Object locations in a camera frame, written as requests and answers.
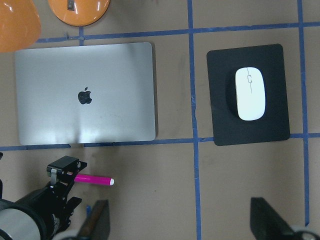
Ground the white computer mouse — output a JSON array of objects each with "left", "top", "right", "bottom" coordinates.
[{"left": 235, "top": 66, "right": 266, "bottom": 121}]

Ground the silver laptop notebook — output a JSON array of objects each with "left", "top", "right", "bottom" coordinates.
[{"left": 14, "top": 42, "right": 156, "bottom": 146}]

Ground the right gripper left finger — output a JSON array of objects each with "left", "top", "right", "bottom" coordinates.
[{"left": 77, "top": 200, "right": 110, "bottom": 240}]

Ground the pink marker pen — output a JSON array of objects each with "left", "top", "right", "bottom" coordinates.
[{"left": 75, "top": 174, "right": 115, "bottom": 186}]

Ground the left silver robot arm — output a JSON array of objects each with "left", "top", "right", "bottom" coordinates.
[{"left": 0, "top": 179, "right": 82, "bottom": 240}]

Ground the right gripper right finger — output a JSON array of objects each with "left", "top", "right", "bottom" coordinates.
[{"left": 249, "top": 197, "right": 296, "bottom": 240}]

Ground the orange desk lamp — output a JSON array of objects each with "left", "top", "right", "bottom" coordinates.
[{"left": 0, "top": 0, "right": 111, "bottom": 53}]

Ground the black mousepad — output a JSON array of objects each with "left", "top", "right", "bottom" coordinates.
[{"left": 206, "top": 44, "right": 290, "bottom": 146}]

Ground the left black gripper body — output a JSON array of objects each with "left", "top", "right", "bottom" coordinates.
[{"left": 47, "top": 175, "right": 82, "bottom": 233}]

